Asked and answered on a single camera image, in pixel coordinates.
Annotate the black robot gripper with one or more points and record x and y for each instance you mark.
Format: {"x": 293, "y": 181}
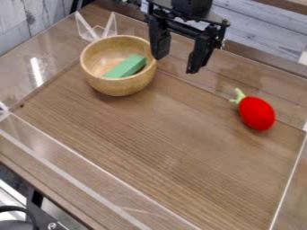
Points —
{"x": 188, "y": 17}

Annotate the red plush strawberry toy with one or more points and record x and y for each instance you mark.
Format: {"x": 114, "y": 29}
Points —
{"x": 256, "y": 112}

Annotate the green rectangular block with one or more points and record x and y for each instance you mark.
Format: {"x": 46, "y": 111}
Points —
{"x": 126, "y": 67}

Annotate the light wooden bowl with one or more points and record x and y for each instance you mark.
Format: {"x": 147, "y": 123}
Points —
{"x": 102, "y": 55}

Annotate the black metal table leg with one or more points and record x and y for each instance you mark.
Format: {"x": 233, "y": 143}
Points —
{"x": 44, "y": 220}

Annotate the clear acrylic corner bracket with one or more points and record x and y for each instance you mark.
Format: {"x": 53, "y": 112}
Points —
{"x": 94, "y": 33}

